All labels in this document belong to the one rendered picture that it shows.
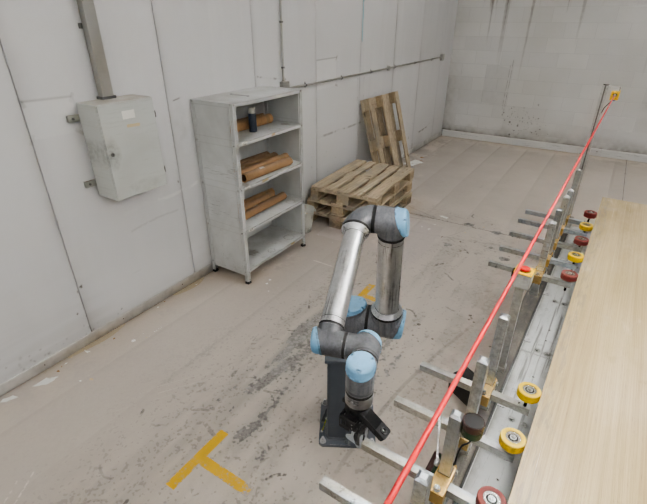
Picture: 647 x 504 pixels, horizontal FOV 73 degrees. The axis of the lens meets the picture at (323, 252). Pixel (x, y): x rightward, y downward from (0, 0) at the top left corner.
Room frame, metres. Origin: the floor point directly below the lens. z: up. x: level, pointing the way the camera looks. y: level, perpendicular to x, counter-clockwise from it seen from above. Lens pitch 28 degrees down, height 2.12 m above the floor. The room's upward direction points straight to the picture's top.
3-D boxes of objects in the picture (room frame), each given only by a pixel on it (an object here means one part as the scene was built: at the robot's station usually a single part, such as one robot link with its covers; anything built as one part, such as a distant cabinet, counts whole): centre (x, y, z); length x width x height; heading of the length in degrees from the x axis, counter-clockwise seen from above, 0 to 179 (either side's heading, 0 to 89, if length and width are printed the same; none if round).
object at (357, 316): (1.79, -0.15, 0.79); 0.17 x 0.15 x 0.18; 75
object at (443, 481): (0.86, -0.37, 0.85); 0.13 x 0.06 x 0.05; 146
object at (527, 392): (1.18, -0.76, 0.85); 0.08 x 0.08 x 0.11
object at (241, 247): (3.82, 0.61, 0.78); 0.90 x 0.45 x 1.55; 147
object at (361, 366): (1.02, -0.12, 1.14); 0.10 x 0.09 x 0.12; 165
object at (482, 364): (1.09, -0.52, 0.90); 0.03 x 0.03 x 0.48; 56
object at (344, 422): (1.02, -0.11, 0.97); 0.09 x 0.08 x 0.12; 56
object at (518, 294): (1.51, -0.81, 0.93); 0.05 x 0.04 x 0.45; 146
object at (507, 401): (1.29, -0.60, 0.81); 0.43 x 0.03 x 0.04; 56
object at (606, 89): (3.19, -1.98, 1.20); 0.15 x 0.12 x 1.00; 146
